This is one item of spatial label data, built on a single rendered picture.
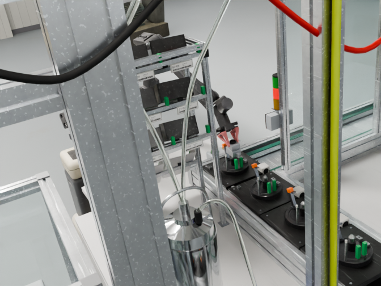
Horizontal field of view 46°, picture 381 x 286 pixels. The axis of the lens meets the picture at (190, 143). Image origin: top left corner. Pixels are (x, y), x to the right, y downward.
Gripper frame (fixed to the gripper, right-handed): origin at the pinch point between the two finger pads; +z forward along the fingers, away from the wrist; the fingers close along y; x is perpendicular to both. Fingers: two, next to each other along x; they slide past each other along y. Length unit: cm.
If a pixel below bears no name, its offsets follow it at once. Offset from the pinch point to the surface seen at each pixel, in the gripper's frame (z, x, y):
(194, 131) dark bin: -6.4, -26.6, -26.9
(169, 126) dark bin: -11.4, -26.2, -35.7
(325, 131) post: 18, -126, -47
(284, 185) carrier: 26.4, -14.0, 8.6
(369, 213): 50, -28, 33
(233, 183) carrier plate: 16.9, -0.9, -7.8
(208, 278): 39, -79, -60
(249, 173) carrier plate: 15.7, 0.4, 2.4
